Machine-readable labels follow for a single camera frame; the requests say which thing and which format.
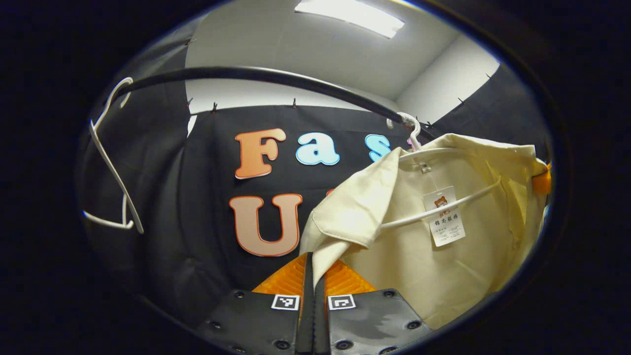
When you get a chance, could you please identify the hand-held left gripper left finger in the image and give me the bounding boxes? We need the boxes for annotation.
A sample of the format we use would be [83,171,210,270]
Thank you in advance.
[196,251,315,355]

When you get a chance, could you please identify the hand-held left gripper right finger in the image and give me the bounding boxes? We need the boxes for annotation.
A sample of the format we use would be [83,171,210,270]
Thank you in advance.
[314,259,435,355]

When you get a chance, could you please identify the cream jacket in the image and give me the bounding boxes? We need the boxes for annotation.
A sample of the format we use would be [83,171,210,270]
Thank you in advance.
[299,133,550,330]

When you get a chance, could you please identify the white plastic clothes hanger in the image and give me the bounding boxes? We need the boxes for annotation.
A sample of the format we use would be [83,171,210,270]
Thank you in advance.
[81,76,145,235]
[380,112,502,230]

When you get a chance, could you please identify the white paper garment tag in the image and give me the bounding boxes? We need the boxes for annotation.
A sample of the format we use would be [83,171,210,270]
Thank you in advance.
[422,186,466,247]

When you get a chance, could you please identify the black backdrop cloth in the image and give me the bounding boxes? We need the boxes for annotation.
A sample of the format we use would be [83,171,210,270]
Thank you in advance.
[76,15,553,326]

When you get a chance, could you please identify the ceiling light panel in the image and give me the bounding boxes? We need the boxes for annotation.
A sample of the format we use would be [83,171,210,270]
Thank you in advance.
[294,0,406,39]

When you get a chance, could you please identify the black clothes rail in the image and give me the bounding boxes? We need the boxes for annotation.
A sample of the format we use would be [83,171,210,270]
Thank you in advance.
[105,66,437,141]

